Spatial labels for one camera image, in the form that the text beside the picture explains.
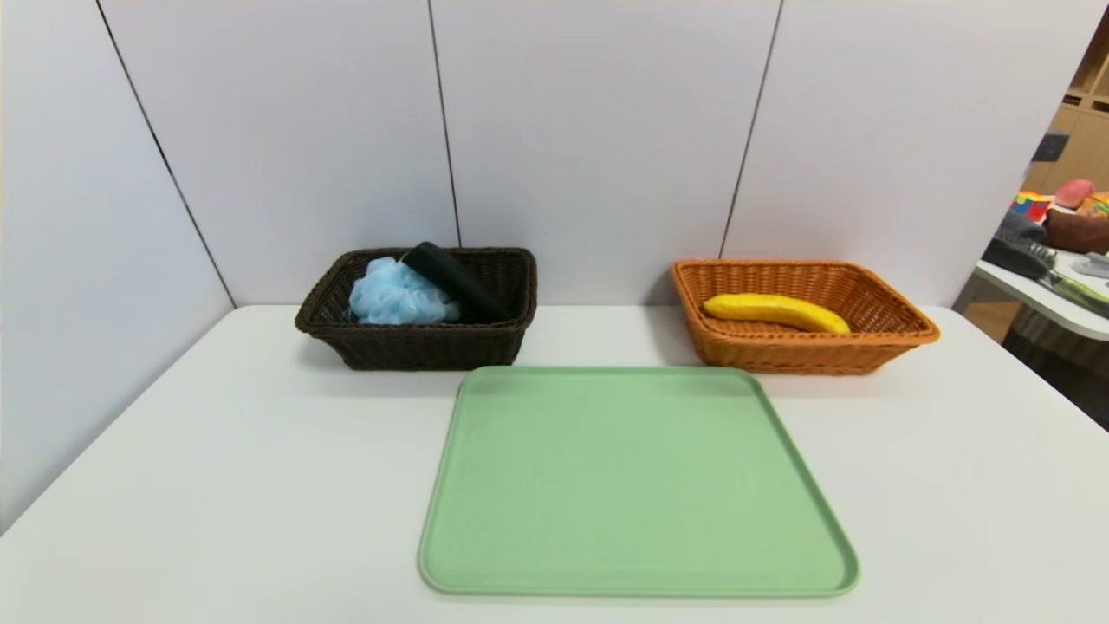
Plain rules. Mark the black glasses case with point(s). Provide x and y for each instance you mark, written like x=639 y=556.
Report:
x=455 y=277

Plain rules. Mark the light blue mesh bath loofah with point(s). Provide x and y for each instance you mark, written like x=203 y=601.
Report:
x=394 y=295

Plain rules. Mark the yellow banana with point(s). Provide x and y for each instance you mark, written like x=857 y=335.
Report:
x=771 y=309

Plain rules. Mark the dark brown wicker basket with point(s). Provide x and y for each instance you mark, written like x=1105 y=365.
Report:
x=416 y=347

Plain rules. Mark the orange wicker basket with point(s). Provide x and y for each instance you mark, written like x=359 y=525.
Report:
x=780 y=355

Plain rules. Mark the light green plastic tray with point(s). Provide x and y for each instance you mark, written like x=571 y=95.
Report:
x=641 y=485

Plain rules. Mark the black hair brush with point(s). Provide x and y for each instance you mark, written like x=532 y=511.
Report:
x=1018 y=257

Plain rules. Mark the white side table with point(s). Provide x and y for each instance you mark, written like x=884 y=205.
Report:
x=1027 y=290

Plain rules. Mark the dark gray folded cloth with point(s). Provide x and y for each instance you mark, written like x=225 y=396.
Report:
x=1021 y=228

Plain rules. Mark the colourful toy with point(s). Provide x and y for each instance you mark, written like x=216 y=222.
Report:
x=1034 y=205

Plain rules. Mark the green and black tool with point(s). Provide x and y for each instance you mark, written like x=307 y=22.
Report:
x=1074 y=292

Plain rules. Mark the dark gray box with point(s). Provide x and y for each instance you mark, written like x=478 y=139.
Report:
x=1051 y=146

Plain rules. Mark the brown round plush item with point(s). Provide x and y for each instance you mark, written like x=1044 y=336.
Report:
x=1079 y=232

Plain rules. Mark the pink round item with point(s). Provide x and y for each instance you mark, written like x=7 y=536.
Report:
x=1074 y=192

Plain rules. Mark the wooden shelf unit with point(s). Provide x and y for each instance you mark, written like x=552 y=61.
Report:
x=1087 y=147

